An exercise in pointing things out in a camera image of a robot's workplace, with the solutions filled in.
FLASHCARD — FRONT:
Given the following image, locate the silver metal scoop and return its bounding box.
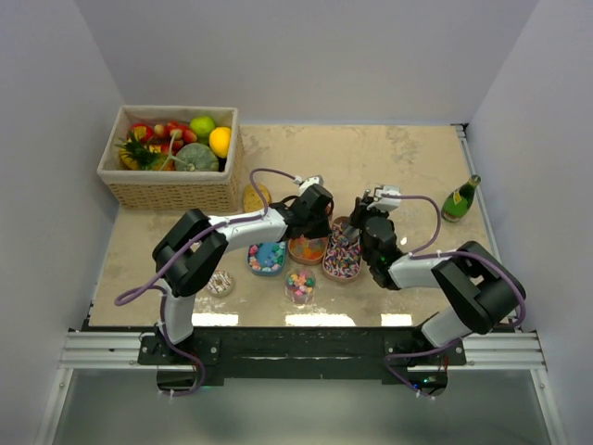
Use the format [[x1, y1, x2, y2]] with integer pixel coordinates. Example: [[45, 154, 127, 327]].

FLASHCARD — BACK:
[[342, 222, 360, 242]]

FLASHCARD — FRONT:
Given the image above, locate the orange tray of gummy stars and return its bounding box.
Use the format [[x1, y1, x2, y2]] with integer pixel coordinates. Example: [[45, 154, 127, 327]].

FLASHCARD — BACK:
[[288, 236, 329, 265]]

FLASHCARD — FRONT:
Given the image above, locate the pink tray of lollipops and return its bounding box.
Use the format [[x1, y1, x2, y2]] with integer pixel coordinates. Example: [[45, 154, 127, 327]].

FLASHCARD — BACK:
[[322, 216, 362, 284]]

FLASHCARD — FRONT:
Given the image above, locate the blue tray of star candies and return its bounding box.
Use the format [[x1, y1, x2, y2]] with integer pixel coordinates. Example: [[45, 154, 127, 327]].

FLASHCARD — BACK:
[[246, 241, 287, 276]]

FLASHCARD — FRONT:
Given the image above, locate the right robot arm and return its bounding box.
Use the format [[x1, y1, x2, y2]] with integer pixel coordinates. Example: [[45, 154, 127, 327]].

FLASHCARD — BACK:
[[348, 194, 526, 364]]

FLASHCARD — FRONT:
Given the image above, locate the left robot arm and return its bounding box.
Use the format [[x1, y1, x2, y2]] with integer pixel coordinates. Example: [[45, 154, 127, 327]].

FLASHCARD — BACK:
[[152, 184, 334, 363]]

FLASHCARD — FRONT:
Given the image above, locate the clear glass jar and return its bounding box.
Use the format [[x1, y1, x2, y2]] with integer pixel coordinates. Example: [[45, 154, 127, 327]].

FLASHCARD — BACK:
[[284, 267, 317, 305]]

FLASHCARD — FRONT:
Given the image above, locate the green glass bottle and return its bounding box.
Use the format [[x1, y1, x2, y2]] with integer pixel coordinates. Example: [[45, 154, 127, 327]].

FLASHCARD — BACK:
[[441, 174, 482, 223]]

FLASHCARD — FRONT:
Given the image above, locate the sprinkled donut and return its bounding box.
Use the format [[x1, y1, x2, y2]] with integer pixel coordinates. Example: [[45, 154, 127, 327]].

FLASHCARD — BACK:
[[206, 270, 234, 298]]

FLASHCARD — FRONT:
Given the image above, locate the yellow lemon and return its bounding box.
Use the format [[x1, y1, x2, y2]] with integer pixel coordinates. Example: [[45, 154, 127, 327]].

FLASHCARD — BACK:
[[208, 126, 232, 159]]

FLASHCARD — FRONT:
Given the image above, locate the green pumpkin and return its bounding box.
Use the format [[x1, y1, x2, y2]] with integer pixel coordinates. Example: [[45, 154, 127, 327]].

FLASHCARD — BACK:
[[174, 143, 219, 172]]

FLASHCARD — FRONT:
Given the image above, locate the green lime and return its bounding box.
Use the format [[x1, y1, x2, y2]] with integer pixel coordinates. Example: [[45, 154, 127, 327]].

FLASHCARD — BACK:
[[189, 116, 216, 138]]

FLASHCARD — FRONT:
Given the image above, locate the red strawberries bunch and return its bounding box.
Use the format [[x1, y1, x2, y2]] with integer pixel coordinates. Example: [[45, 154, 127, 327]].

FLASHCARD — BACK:
[[129, 121, 198, 154]]

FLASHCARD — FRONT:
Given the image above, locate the wicker basket with liner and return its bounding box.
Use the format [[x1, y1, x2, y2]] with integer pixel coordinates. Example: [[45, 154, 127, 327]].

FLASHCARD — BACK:
[[97, 106, 243, 213]]

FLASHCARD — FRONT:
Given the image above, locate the small pineapple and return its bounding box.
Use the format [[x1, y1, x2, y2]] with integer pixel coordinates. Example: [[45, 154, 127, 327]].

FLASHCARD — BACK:
[[116, 133, 160, 171]]

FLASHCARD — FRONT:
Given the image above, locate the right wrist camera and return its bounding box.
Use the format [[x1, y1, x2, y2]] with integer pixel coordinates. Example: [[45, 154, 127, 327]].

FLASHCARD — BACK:
[[368, 185, 401, 213]]

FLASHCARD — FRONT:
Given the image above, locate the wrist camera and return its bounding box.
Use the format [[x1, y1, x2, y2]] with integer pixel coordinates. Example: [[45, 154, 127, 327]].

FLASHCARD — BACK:
[[368, 185, 401, 213], [298, 175, 324, 196]]

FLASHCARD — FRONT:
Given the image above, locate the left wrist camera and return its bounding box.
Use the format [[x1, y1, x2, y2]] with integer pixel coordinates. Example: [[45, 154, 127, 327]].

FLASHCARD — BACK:
[[298, 175, 324, 196]]

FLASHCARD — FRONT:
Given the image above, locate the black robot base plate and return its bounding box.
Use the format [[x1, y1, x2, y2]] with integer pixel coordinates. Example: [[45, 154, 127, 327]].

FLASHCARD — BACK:
[[138, 327, 466, 396]]

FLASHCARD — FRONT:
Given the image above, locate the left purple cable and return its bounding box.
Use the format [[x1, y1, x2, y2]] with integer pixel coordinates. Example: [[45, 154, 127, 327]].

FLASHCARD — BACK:
[[114, 167, 302, 307]]

